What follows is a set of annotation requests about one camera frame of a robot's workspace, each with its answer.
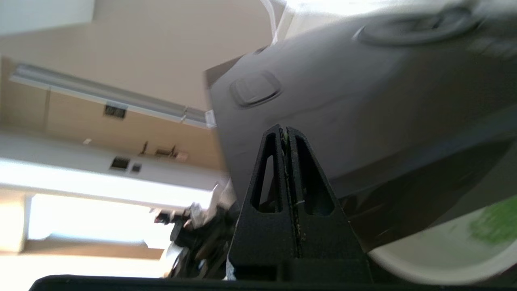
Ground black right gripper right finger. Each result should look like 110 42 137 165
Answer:
286 127 370 263

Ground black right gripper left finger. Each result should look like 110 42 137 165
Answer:
227 124 301 280

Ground black rice cooker lid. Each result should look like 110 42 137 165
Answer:
204 6 517 202

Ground white inner pot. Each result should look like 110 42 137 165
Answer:
368 194 517 285

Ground chopped green vegetables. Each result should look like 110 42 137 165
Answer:
471 198 517 245

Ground dark square wall outlet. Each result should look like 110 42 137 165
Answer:
110 156 131 171
103 103 128 120

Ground grey metal rail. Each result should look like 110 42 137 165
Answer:
10 64 217 129

